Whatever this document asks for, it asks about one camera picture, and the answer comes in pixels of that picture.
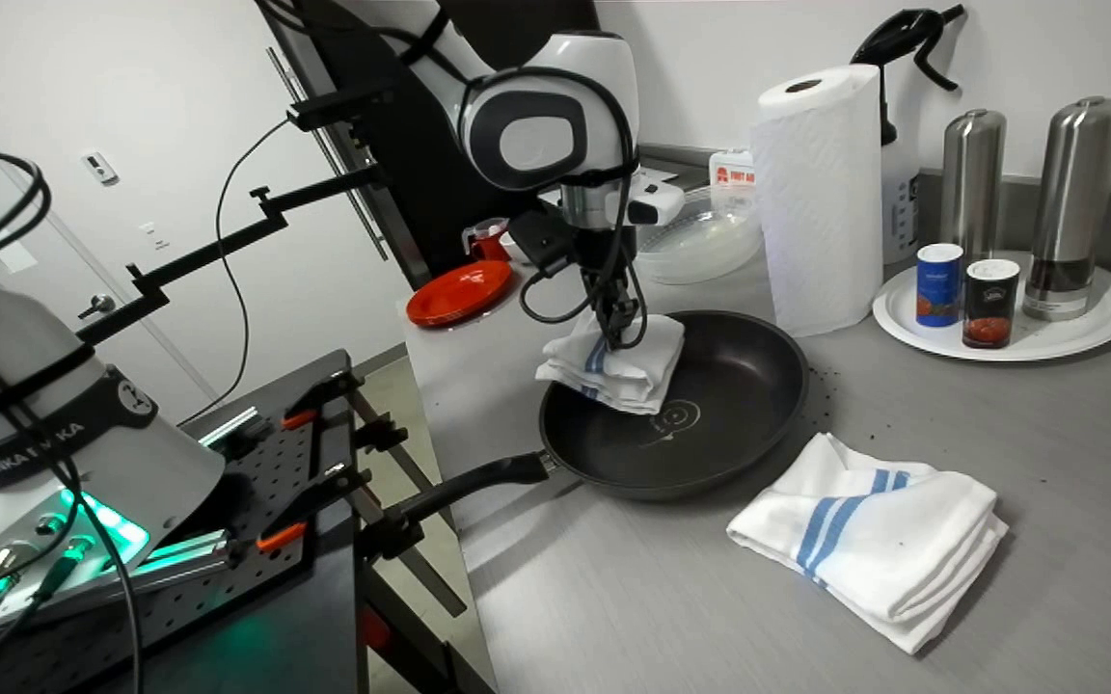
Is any thin black cable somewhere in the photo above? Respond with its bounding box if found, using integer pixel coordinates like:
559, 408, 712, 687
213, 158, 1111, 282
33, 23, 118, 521
186, 113, 299, 418

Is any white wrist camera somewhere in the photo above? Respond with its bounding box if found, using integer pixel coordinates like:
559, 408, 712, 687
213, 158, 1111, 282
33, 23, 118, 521
626, 178, 688, 230

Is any small white wall device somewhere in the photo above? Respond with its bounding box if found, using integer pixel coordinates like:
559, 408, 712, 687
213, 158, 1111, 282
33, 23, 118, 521
81, 150, 124, 188

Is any black frying pan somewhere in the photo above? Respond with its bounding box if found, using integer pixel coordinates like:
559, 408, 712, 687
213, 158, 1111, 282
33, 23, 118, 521
378, 304, 817, 532

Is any black stereo camera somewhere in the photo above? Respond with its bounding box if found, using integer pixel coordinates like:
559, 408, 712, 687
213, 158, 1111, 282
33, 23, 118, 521
281, 83, 392, 134

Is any black monitor panel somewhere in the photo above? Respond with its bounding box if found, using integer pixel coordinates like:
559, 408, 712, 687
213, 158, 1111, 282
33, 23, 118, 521
249, 0, 608, 289

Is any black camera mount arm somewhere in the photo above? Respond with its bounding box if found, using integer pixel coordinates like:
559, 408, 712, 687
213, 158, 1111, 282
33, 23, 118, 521
70, 160, 387, 352

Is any short steel grinder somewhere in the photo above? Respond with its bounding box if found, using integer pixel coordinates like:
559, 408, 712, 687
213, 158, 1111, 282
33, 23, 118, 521
938, 109, 1009, 262

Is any red plate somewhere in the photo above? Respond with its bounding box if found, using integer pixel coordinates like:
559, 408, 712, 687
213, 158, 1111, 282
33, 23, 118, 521
401, 254, 524, 331

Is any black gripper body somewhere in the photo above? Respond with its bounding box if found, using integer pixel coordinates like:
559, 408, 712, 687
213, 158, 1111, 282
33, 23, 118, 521
563, 206, 639, 304

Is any white paper towel roll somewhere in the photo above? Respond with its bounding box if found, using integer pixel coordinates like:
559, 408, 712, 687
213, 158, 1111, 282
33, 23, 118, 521
753, 61, 892, 341

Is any black clamp orange handle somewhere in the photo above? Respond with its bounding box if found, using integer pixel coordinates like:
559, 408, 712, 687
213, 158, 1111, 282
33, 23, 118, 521
272, 368, 411, 456
249, 494, 426, 562

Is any clear plastic bowl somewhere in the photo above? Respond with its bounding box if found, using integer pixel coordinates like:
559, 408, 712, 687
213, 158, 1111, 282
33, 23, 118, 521
635, 179, 767, 289

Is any small white blue-striped towel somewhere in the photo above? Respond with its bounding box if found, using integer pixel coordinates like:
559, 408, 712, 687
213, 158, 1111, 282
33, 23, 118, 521
532, 309, 691, 418

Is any spice jar red label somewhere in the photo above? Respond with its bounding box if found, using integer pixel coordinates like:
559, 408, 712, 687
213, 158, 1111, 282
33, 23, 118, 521
961, 254, 1026, 353

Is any tall steel grinder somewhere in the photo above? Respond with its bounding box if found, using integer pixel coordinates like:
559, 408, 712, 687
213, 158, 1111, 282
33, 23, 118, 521
1021, 91, 1111, 325

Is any white round tray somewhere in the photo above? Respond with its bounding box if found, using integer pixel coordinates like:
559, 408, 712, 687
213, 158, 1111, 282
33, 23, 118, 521
868, 262, 1111, 368

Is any large folded blue-striped towel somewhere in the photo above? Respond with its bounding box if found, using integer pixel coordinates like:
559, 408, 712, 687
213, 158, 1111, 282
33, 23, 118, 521
720, 427, 1015, 660

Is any black perforated breadboard table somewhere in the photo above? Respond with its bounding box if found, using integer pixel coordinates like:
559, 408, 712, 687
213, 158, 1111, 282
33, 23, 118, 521
0, 348, 374, 694

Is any spice jar blue label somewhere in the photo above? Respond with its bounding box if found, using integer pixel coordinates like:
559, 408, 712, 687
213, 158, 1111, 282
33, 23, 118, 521
914, 240, 968, 331

